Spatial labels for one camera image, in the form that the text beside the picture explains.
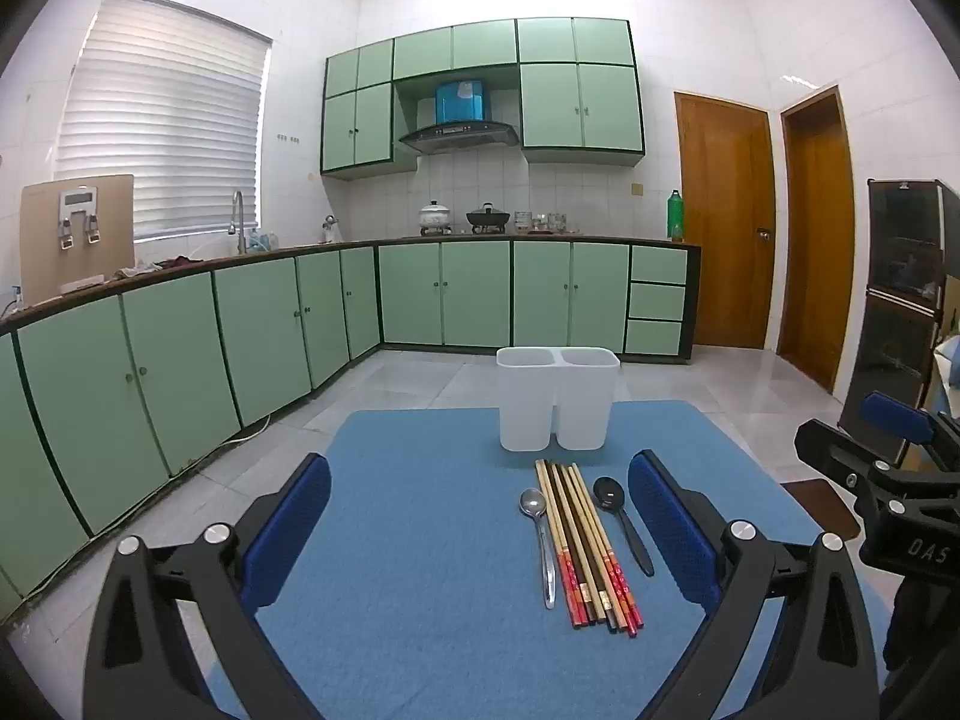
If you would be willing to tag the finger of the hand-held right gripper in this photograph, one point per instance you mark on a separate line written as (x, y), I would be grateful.
(896, 414)
(832, 454)

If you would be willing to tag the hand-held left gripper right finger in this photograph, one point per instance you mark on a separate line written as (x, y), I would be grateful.
(667, 532)

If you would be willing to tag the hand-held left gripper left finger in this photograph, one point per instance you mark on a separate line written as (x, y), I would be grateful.
(289, 532)

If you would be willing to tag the black plastic spoon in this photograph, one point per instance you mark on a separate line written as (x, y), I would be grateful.
(609, 495)

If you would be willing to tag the bundle of chopsticks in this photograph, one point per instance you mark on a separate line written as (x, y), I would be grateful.
(577, 532)

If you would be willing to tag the metal spoon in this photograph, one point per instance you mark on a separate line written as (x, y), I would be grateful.
(532, 502)

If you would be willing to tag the white two-compartment utensil holder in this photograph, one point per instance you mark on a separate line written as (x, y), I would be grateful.
(559, 405)

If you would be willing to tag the light blue cloth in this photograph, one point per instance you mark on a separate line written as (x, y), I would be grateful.
(951, 364)

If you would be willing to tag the blue table mat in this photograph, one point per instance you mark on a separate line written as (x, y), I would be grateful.
(420, 540)

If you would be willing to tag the black glass-front cabinet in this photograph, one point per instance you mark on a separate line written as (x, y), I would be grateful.
(900, 255)

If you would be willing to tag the plain wooden door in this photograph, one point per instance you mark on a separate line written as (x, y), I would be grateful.
(817, 240)

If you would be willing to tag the wooden door with knob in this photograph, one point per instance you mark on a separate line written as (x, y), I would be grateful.
(724, 240)

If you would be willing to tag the green bottle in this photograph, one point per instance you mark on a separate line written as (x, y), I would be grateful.
(676, 221)

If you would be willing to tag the metal sink faucet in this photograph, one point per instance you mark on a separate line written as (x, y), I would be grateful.
(240, 240)

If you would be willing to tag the green base cabinet run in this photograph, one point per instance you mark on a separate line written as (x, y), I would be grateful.
(465, 292)

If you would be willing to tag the crumpled cloth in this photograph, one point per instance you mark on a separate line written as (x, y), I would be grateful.
(150, 268)

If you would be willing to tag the small metal kettle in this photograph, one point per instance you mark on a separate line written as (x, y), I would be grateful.
(330, 229)

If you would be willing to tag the white cooking pot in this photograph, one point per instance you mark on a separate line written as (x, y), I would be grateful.
(435, 215)

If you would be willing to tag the black wok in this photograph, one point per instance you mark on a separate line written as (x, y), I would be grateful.
(487, 219)

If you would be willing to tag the brown cardboard board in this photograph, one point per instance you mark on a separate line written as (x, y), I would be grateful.
(37, 240)

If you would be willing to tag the white window blind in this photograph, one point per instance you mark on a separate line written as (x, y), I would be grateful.
(165, 127)

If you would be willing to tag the black range hood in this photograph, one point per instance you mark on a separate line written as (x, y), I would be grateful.
(457, 136)

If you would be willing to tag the blue hood chimney cover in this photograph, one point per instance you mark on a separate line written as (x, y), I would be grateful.
(459, 101)

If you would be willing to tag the white wall-mount device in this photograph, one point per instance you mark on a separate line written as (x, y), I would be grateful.
(79, 199)

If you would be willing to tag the green wall cabinets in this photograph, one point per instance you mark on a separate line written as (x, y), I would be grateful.
(577, 105)

